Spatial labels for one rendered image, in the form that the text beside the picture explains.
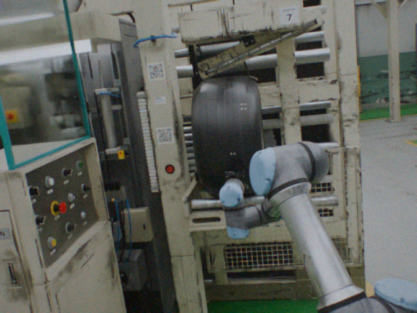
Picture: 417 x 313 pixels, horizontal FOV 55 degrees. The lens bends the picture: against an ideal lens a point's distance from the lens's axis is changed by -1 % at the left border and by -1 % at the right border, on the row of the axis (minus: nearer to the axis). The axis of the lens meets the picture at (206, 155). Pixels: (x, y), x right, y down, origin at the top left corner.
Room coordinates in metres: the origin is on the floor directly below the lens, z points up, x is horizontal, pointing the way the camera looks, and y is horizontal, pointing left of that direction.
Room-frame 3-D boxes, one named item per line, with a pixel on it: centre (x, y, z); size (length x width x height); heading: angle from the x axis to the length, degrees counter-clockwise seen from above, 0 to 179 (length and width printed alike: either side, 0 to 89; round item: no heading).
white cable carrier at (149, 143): (1.87, 0.26, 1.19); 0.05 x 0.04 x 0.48; 171
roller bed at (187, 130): (2.28, 0.07, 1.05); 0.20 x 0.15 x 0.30; 81
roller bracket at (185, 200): (1.90, 0.09, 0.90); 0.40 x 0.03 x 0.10; 171
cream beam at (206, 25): (2.14, -0.26, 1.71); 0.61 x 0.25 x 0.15; 81
